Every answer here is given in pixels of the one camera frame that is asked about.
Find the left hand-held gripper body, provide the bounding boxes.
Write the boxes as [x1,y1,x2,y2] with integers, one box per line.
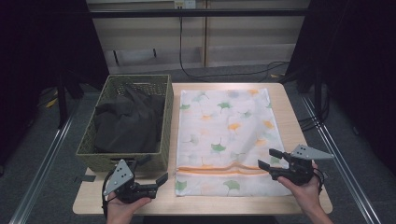
[102,158,158,205]

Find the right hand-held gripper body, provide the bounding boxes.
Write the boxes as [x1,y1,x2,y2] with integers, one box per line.
[269,144,335,187]

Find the dark cloth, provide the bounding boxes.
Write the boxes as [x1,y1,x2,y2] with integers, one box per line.
[92,87,166,154]

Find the green woven basket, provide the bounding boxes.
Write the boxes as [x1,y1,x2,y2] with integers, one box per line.
[75,74,175,173]

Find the white leaf print laundry bag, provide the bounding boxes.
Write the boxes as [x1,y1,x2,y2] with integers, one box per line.
[175,88,292,198]

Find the person's right hand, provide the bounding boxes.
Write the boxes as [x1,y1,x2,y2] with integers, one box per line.
[276,161,324,217]

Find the person's left hand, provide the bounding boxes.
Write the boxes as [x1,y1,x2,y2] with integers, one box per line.
[106,191,153,219]

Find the black tape strip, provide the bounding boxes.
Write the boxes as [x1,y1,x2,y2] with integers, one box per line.
[73,175,97,184]

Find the black metal stand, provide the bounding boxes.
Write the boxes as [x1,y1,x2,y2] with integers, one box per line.
[55,69,86,131]
[279,62,325,117]

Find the black curtain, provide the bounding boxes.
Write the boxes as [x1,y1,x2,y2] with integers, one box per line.
[0,0,110,169]
[285,0,396,176]

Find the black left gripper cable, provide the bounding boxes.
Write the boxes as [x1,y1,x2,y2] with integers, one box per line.
[101,170,117,218]

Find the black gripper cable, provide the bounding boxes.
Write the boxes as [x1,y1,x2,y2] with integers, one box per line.
[101,170,117,218]
[312,168,327,196]

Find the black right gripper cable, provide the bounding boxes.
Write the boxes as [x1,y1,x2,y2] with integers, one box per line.
[312,168,327,196]

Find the aluminium floor rail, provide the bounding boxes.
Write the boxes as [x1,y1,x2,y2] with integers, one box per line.
[8,92,80,224]
[299,95,383,224]

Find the bundle of black floor cables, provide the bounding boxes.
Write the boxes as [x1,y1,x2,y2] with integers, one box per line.
[298,92,332,133]

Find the long black wall cable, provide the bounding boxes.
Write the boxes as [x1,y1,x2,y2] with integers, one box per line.
[177,15,291,80]

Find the white wall socket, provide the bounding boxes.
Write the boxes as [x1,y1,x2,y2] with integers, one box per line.
[174,0,197,10]

